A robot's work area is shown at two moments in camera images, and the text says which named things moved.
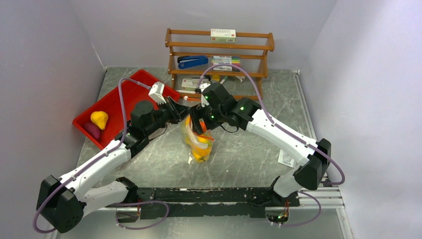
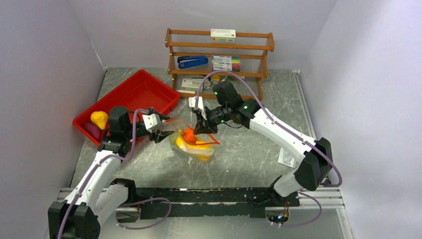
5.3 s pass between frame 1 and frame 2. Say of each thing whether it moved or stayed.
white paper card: stayed
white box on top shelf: stayed
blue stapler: stayed
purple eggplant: stayed
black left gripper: moved
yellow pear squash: stayed
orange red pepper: moved
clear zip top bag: moved
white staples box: stayed
